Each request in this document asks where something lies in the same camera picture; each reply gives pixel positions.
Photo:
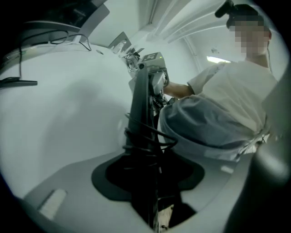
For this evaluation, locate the ceiling light panel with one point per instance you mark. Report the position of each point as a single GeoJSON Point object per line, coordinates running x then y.
{"type": "Point", "coordinates": [218, 59]}

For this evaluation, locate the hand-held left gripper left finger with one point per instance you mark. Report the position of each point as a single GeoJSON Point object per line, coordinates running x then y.
{"type": "Point", "coordinates": [79, 186]}

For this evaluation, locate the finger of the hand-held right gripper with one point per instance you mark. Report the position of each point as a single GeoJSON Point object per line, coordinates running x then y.
{"type": "Point", "coordinates": [157, 83]}

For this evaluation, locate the person's head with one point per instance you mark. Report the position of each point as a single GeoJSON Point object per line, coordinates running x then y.
{"type": "Point", "coordinates": [250, 38]}

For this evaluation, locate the person's right forearm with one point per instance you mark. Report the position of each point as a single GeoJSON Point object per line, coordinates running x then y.
{"type": "Point", "coordinates": [177, 89]}

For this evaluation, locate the head-mounted camera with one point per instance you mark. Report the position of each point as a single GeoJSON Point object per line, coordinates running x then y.
{"type": "Point", "coordinates": [225, 10]}

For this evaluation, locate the person's shirt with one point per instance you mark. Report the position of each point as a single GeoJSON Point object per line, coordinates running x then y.
{"type": "Point", "coordinates": [227, 102]}

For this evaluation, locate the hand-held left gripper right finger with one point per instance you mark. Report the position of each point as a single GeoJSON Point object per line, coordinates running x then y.
{"type": "Point", "coordinates": [216, 182]}

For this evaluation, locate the black monitor stand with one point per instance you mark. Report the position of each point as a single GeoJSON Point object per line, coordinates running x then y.
{"type": "Point", "coordinates": [18, 82]}

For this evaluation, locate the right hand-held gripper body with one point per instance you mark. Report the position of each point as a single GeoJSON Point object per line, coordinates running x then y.
{"type": "Point", "coordinates": [152, 64]}

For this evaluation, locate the black curved monitor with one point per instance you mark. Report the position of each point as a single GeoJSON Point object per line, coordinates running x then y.
{"type": "Point", "coordinates": [45, 34]}

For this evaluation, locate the black keyboard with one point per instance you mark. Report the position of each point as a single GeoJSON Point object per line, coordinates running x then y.
{"type": "Point", "coordinates": [139, 102]}

